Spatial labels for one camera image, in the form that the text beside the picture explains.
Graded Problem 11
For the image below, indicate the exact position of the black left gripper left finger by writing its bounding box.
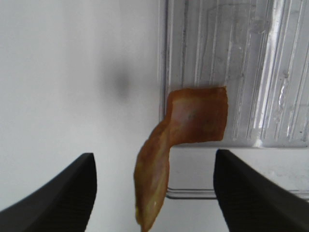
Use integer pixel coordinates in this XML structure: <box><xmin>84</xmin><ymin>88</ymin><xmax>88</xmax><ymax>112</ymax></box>
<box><xmin>0</xmin><ymin>153</ymin><xmax>97</xmax><ymax>232</ymax></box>

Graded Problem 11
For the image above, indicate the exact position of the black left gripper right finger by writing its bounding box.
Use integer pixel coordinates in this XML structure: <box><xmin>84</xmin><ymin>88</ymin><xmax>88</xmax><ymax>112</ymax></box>
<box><xmin>213</xmin><ymin>149</ymin><xmax>309</xmax><ymax>232</ymax></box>

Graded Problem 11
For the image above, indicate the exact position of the bacon strip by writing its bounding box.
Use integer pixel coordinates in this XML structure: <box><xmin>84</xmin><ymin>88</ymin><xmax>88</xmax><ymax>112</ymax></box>
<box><xmin>133</xmin><ymin>87</ymin><xmax>228</xmax><ymax>232</ymax></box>

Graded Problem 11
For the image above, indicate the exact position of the left clear plastic tray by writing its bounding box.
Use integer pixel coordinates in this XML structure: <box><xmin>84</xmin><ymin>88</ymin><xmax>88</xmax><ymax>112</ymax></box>
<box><xmin>158</xmin><ymin>0</ymin><xmax>309</xmax><ymax>200</ymax></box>

